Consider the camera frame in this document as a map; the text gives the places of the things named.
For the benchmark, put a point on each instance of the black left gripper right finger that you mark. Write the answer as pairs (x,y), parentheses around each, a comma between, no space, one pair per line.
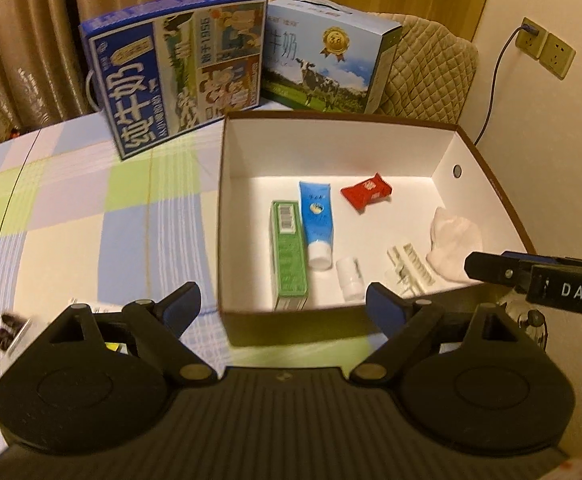
(390,313)

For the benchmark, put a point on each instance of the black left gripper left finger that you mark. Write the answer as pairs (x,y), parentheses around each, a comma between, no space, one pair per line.
(157,328)

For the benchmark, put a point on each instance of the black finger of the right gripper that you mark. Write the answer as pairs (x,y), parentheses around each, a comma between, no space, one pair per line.
(511,269)

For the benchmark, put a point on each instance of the clear plastic case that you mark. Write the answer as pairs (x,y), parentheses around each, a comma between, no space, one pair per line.
(409,275)

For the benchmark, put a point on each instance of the white cloth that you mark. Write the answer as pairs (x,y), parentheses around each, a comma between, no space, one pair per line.
(453,238)

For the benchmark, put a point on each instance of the small white bottle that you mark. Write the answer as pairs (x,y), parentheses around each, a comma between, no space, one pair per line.
(351,282)

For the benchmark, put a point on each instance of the green cardboard box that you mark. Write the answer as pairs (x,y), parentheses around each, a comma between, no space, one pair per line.
(289,274)

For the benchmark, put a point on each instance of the red snack packet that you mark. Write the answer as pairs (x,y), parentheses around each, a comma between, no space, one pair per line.
(366,192)

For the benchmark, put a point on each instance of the dark purple scrunchie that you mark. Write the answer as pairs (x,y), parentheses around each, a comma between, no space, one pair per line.
(10,325)

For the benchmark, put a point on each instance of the blue white cream tube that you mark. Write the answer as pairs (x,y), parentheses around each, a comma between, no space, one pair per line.
(317,224)

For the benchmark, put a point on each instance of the yellow packet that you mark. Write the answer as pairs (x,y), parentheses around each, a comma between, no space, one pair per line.
(117,347)

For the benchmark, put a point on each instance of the checkered bed sheet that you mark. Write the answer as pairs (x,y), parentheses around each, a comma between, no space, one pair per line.
(77,223)

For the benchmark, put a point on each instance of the brown storage box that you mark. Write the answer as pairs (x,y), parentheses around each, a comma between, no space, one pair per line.
(266,155)

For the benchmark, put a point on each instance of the quilted beige chair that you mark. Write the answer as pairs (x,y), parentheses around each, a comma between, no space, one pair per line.
(431,74)

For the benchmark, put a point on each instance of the blue milk carton box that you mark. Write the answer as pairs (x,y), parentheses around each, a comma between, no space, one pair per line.
(164,68)

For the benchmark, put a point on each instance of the light blue milk box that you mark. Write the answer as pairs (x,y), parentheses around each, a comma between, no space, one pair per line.
(322,56)

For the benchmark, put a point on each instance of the wall power socket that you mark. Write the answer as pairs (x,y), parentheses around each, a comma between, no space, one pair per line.
(550,51)

